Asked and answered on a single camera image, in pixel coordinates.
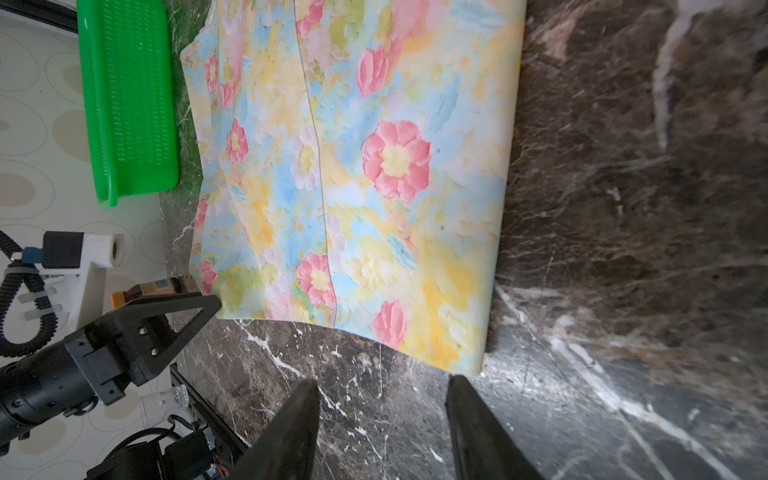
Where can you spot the floral pastel skirt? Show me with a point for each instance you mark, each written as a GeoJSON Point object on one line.
{"type": "Point", "coordinates": [355, 158]}

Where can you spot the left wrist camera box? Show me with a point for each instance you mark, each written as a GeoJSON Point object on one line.
{"type": "Point", "coordinates": [74, 267]}

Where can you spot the green plastic basket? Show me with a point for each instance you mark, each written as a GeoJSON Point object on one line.
{"type": "Point", "coordinates": [125, 60]}

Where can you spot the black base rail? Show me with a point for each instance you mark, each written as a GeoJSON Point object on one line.
{"type": "Point", "coordinates": [228, 447]}

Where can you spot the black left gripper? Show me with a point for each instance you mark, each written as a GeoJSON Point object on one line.
{"type": "Point", "coordinates": [71, 376]}

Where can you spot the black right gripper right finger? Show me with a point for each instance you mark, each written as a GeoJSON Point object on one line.
{"type": "Point", "coordinates": [481, 447]}

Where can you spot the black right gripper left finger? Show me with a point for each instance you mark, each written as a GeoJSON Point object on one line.
{"type": "Point", "coordinates": [286, 448]}

